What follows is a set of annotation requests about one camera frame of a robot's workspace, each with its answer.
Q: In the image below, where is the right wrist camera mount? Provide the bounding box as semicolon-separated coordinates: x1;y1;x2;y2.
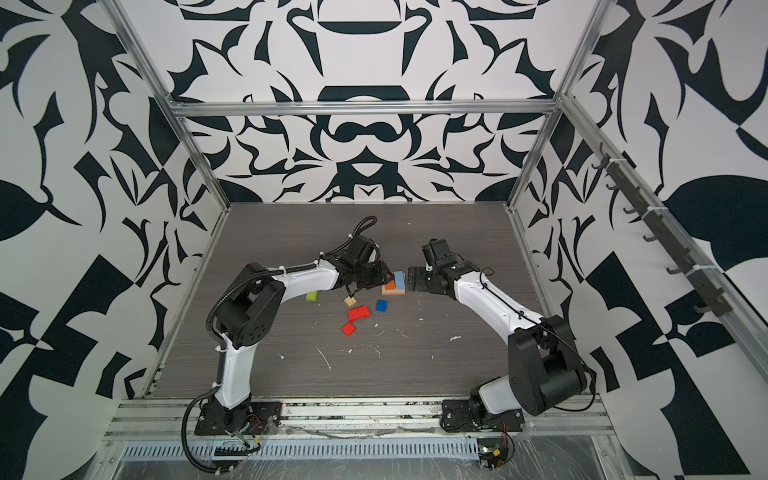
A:
422;239;456;269

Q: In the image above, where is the black corrugated cable conduit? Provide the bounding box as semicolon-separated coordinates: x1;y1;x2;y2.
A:
205;260;319;343

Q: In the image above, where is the red arch wood block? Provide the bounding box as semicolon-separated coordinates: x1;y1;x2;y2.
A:
347;306;370;324

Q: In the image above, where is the aluminium corner frame post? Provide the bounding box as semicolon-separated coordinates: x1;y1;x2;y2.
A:
99;0;231;212

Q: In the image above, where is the black wall hook rack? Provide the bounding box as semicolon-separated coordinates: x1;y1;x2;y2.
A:
594;145;733;317

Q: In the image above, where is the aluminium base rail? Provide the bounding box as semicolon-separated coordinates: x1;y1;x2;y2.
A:
105;395;614;440

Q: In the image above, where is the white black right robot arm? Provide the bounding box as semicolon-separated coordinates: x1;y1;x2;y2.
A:
407;241;594;422

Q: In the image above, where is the white slotted cable duct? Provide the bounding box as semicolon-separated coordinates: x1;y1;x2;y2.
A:
119;436;481;462

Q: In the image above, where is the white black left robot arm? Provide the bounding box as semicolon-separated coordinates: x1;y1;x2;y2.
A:
206;235;393;413

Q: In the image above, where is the small red cube block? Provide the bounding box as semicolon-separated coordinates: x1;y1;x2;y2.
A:
342;323;356;337

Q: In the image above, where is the light blue rectangular block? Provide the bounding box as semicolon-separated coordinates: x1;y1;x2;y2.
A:
394;271;406;292

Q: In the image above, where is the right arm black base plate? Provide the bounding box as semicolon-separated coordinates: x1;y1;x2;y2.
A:
439;397;524;433

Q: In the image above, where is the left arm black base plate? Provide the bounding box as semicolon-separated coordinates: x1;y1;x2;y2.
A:
194;399;283;436

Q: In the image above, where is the aluminium horizontal frame bar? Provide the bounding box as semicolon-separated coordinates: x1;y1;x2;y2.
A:
170;99;556;118

